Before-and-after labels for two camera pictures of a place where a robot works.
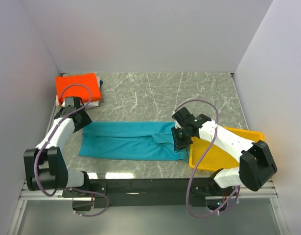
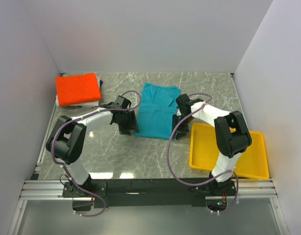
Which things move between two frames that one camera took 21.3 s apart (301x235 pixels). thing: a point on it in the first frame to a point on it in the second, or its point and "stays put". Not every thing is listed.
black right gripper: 178,144 to 182,131
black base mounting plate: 152,193 stays put
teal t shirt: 152,141 to 157,109
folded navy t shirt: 101,83 stays put
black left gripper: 86,120 to 132,124
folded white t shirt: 90,104 stays put
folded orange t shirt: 85,86 stays put
